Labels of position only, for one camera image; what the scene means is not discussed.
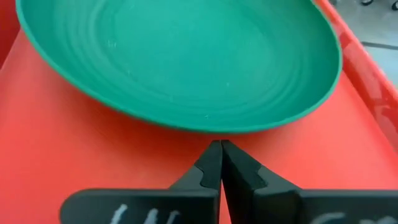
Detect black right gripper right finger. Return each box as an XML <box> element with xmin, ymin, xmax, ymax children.
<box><xmin>221</xmin><ymin>139</ymin><xmax>398</xmax><ymax>224</ymax></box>

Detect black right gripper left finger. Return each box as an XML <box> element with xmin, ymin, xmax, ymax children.
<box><xmin>58</xmin><ymin>139</ymin><xmax>223</xmax><ymax>224</ymax></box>

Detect green plastic plate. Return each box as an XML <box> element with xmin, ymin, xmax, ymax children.
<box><xmin>15</xmin><ymin>0</ymin><xmax>343</xmax><ymax>134</ymax></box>

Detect red plastic tray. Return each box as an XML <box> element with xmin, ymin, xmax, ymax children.
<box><xmin>0</xmin><ymin>0</ymin><xmax>398</xmax><ymax>224</ymax></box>

